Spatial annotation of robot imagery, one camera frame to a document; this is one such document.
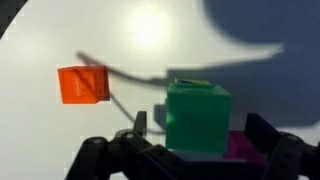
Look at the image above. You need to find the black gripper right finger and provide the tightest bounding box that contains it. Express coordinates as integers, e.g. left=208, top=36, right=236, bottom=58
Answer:
left=244, top=112, right=320, bottom=180

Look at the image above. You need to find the orange block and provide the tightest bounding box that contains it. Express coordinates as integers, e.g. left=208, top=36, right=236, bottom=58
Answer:
left=57, top=65, right=111, bottom=105

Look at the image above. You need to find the pink block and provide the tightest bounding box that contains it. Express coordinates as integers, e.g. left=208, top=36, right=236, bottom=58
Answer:
left=225, top=130, right=269, bottom=169

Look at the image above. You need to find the green block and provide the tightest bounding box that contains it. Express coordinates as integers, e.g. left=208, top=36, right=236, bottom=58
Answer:
left=165, top=78, right=232, bottom=155

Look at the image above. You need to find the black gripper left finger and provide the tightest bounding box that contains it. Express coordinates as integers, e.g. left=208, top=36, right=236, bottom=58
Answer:
left=64, top=110, right=188, bottom=180

